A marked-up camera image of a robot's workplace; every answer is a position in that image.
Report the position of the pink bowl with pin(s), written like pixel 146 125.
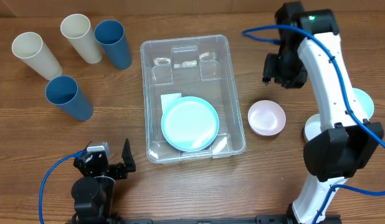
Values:
pixel 266 118

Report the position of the blue cup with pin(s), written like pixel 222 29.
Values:
pixel 65 93
pixel 110 34

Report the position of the blue cup top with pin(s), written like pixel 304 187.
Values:
pixel 110 34

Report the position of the grey bowl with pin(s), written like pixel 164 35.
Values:
pixel 312 127

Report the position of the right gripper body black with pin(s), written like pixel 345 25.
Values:
pixel 288 68

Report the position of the light blue bowl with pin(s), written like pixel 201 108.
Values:
pixel 365 101

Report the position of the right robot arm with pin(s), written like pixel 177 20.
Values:
pixel 310 51

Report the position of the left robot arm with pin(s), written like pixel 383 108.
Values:
pixel 93 193

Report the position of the clear plastic storage bin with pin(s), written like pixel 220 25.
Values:
pixel 192 66

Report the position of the cream cup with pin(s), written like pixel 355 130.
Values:
pixel 77 29
pixel 32 50

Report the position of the blue cup lower left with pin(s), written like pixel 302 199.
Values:
pixel 65 93

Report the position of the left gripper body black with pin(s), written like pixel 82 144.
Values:
pixel 118 172

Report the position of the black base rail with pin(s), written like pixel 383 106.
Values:
pixel 259 219

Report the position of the light blue plate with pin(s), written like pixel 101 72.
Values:
pixel 190 124

